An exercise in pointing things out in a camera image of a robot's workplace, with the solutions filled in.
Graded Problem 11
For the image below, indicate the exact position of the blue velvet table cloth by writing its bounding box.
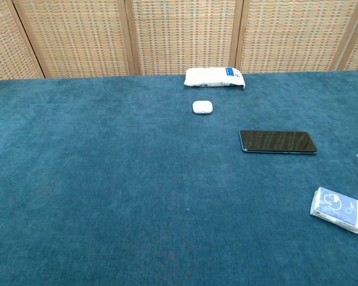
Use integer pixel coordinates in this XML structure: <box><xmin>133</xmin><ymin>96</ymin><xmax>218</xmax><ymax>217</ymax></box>
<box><xmin>0</xmin><ymin>70</ymin><xmax>358</xmax><ymax>286</ymax></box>

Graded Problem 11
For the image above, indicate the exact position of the white wet wipes pack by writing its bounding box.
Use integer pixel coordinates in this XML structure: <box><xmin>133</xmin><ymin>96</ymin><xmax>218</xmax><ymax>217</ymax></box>
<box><xmin>183</xmin><ymin>67</ymin><xmax>246</xmax><ymax>91</ymax></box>

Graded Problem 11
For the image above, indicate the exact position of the woven bamboo folding screen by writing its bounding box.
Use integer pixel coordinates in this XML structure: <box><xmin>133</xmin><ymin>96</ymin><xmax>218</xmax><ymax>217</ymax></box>
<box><xmin>0</xmin><ymin>0</ymin><xmax>358</xmax><ymax>82</ymax></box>

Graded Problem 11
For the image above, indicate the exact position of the blue white tissue pack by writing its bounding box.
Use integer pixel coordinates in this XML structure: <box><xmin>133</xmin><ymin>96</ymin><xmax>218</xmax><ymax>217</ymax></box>
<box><xmin>309</xmin><ymin>186</ymin><xmax>358</xmax><ymax>235</ymax></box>

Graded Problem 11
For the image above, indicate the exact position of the white earbuds case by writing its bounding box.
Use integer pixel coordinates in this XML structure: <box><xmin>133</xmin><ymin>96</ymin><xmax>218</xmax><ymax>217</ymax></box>
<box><xmin>192</xmin><ymin>100</ymin><xmax>214</xmax><ymax>115</ymax></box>

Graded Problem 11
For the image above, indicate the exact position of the black smartphone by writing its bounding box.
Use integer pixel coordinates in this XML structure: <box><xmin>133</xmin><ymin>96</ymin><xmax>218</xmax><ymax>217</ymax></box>
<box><xmin>239</xmin><ymin>129</ymin><xmax>319</xmax><ymax>155</ymax></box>

